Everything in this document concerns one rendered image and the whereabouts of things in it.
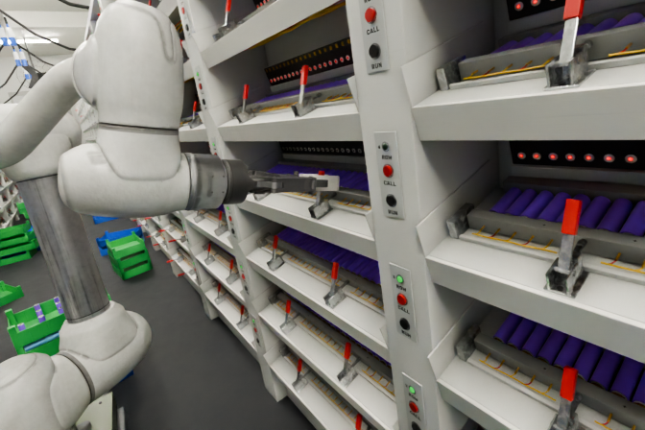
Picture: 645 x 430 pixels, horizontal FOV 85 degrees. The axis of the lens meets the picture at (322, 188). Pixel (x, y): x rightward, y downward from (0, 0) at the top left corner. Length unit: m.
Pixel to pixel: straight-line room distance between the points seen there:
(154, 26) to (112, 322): 0.80
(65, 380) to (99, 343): 0.10
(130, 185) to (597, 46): 0.54
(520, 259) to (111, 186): 0.51
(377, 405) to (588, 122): 0.67
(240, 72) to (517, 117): 0.85
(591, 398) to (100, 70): 0.72
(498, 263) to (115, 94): 0.51
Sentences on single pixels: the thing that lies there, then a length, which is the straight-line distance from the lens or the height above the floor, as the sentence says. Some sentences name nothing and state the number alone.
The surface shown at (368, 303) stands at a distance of 0.75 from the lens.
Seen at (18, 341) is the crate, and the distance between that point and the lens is 1.68.
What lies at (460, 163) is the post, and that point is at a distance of 0.54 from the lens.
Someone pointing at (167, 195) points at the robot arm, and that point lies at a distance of 0.54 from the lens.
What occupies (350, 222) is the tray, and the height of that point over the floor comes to 0.76.
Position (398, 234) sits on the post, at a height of 0.78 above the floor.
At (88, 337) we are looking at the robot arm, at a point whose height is 0.50.
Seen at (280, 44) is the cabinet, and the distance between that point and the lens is 1.07.
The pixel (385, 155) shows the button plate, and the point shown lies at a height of 0.89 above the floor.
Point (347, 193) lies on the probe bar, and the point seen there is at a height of 0.80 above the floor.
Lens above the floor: 0.98
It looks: 14 degrees down
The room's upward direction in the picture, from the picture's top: 9 degrees counter-clockwise
